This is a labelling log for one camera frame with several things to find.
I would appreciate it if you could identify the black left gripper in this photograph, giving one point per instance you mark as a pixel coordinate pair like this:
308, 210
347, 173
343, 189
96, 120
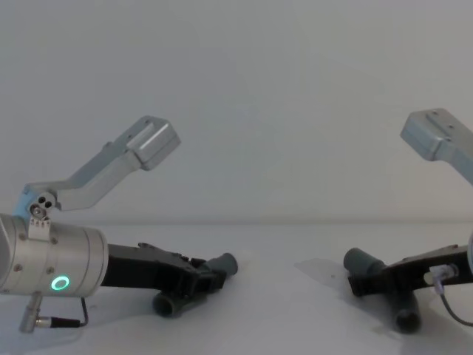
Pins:
148, 270

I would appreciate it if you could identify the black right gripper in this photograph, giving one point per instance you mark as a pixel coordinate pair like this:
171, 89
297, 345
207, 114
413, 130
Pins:
410, 275

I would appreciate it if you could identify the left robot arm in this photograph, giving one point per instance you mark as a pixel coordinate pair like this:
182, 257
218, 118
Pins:
44, 259

